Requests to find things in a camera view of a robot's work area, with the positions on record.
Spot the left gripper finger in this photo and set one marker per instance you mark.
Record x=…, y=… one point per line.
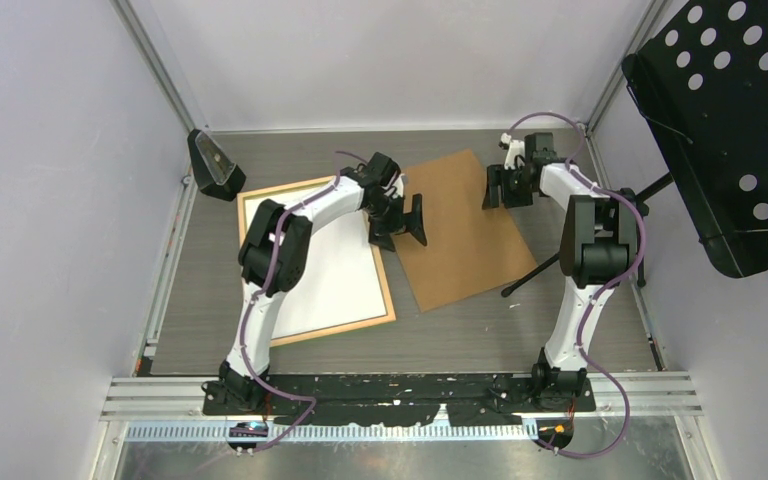
x=414, y=220
x=382, y=239

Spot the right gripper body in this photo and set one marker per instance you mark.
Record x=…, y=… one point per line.
x=516, y=193

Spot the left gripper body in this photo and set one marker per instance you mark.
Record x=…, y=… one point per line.
x=388, y=215

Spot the brown backing board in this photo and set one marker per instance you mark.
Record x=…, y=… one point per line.
x=469, y=250

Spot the photo with white borders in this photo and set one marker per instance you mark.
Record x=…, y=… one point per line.
x=344, y=286

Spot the wooden picture frame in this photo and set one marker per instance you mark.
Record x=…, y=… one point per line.
x=315, y=273

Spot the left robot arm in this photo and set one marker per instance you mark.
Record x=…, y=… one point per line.
x=273, y=258

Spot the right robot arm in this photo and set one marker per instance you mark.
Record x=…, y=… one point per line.
x=599, y=243

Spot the black wedge object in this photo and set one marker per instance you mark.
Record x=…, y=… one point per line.
x=214, y=173

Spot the black music stand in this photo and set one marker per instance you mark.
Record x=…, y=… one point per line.
x=701, y=85

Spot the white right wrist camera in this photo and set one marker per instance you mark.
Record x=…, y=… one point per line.
x=515, y=151

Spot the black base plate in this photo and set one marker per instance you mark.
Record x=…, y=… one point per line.
x=392, y=400

